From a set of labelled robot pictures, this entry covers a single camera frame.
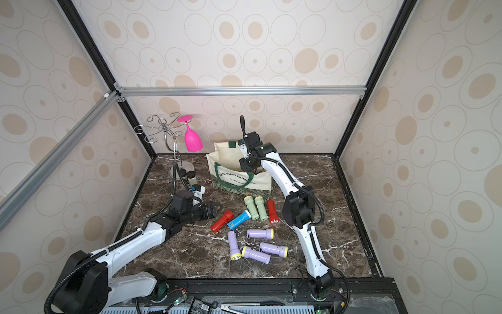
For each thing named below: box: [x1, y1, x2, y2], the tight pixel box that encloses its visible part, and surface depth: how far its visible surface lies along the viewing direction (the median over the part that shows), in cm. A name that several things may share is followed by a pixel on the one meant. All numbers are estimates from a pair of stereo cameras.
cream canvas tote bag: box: [205, 140, 272, 191], surface depth 93 cm
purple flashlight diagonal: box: [227, 230, 242, 262], surface depth 84 cm
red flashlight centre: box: [210, 209, 235, 233], surface depth 92 cm
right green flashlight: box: [254, 196, 269, 222], surface depth 96 cm
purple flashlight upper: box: [246, 228, 274, 240], surface depth 88 cm
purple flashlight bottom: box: [241, 245, 272, 265], surface depth 81 cm
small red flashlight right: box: [266, 199, 280, 225], surface depth 94 cm
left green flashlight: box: [243, 195, 260, 221], surface depth 96 cm
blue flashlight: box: [226, 209, 251, 230], surface depth 92 cm
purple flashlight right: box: [258, 242, 289, 258], surface depth 83 cm
